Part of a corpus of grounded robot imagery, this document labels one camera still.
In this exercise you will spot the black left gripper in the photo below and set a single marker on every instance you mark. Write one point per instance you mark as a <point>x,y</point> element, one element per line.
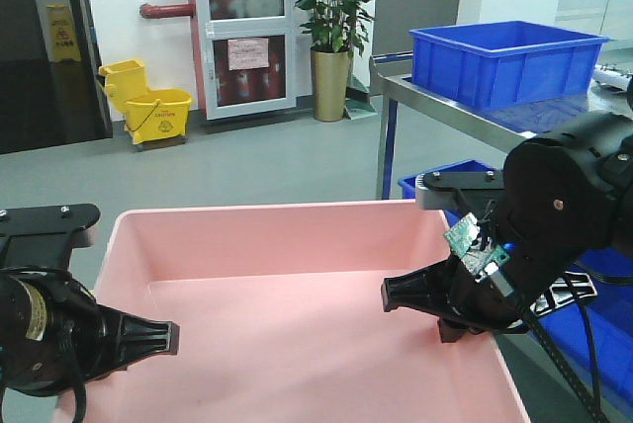
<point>53,336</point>

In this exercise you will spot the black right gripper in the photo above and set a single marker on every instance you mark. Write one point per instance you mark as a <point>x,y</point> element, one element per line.
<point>493,304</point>

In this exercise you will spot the pink plastic bin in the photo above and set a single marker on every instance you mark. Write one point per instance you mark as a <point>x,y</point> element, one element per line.
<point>281,320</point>

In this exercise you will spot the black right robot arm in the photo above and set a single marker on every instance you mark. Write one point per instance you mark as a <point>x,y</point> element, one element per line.
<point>558,194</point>

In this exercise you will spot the blue crate on lower shelf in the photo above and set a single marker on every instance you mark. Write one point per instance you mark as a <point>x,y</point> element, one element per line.
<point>609,314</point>

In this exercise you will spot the stainless steel shelf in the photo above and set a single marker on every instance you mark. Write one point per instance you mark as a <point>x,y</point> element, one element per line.
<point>502,129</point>

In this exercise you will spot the blue plastic crate on shelf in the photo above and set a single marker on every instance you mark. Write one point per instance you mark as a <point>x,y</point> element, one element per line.
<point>497,65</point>

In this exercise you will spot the yellow mop bucket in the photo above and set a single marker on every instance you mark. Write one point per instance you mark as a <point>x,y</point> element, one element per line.
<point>149,114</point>

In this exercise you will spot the gold plant pot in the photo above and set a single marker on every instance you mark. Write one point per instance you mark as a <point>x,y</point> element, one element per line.
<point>329,71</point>

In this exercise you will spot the yellow caution sign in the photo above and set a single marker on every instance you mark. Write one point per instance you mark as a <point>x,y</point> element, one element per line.
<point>63,39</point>

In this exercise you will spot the green potted plant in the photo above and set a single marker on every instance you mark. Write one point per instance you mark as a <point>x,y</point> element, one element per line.
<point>336,26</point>

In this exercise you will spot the red pipe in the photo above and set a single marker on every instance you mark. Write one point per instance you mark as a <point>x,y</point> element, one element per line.
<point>170,11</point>

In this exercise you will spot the green circuit board camera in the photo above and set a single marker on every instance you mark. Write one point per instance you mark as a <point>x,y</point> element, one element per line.
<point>477,252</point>

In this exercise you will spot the white fire hose cabinet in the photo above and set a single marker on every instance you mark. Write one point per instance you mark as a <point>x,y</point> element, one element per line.
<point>244,57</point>

